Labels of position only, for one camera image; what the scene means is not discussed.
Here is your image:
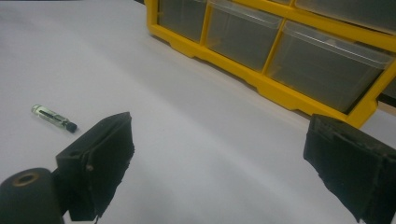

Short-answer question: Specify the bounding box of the small green glass vial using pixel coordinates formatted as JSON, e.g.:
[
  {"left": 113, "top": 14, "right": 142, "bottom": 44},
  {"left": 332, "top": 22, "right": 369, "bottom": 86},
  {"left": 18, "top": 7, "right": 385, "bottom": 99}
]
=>
[{"left": 31, "top": 104, "right": 78, "bottom": 133}]

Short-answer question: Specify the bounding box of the yellow plastic organizer box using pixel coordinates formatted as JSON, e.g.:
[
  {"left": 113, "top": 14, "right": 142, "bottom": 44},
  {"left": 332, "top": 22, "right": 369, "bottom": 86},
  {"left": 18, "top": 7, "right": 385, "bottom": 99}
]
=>
[{"left": 143, "top": 0, "right": 396, "bottom": 129}]

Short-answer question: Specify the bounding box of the white board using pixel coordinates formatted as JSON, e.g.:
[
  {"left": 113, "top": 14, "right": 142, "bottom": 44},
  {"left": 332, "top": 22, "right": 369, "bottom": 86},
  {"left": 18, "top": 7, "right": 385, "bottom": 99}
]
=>
[{"left": 0, "top": 0, "right": 396, "bottom": 224}]

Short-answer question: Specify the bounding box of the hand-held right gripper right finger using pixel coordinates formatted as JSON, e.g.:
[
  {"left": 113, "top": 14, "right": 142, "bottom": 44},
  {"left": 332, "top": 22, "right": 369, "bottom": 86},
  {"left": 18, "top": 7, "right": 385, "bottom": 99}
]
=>
[{"left": 303, "top": 113, "right": 396, "bottom": 224}]

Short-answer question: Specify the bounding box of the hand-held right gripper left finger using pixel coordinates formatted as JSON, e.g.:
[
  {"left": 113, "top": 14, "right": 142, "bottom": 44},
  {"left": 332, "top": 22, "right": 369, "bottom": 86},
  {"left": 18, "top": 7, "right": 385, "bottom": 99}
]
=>
[{"left": 55, "top": 111, "right": 135, "bottom": 222}]

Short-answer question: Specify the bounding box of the clear plastic drawer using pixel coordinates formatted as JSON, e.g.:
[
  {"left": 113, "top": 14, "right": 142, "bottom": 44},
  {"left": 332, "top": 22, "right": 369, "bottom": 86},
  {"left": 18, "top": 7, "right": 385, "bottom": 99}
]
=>
[
  {"left": 157, "top": 0, "right": 208, "bottom": 43},
  {"left": 293, "top": 0, "right": 396, "bottom": 35},
  {"left": 266, "top": 20, "right": 395, "bottom": 114},
  {"left": 205, "top": 0, "right": 284, "bottom": 73}
]

